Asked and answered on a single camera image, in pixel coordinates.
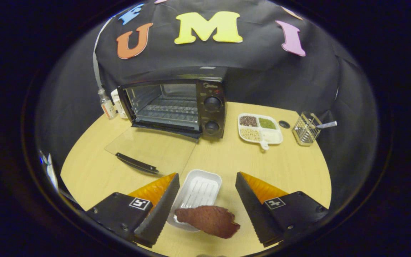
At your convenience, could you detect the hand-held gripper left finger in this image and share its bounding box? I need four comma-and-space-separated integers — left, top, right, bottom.
86, 173, 180, 248

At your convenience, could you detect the wire mesh utensil holder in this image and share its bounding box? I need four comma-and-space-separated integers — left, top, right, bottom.
292, 112, 322, 147

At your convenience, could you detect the small clear glass bottle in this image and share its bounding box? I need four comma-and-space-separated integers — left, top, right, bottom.
98, 88, 117, 120

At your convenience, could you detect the white ribbed plastic tray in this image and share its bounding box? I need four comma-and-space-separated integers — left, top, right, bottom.
166, 169, 222, 232

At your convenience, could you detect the reddish brown meat slice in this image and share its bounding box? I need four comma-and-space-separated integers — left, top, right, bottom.
174, 205, 241, 239

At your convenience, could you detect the black toaster oven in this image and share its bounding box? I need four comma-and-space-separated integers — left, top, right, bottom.
105, 66, 227, 178

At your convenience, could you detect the white kitchen scale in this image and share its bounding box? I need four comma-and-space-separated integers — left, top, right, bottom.
111, 89, 128, 119

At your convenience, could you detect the white divided dish with grains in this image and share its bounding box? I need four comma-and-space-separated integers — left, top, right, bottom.
238, 113, 284, 150

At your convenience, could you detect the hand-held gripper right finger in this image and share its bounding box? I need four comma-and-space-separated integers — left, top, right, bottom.
235, 172, 329, 247

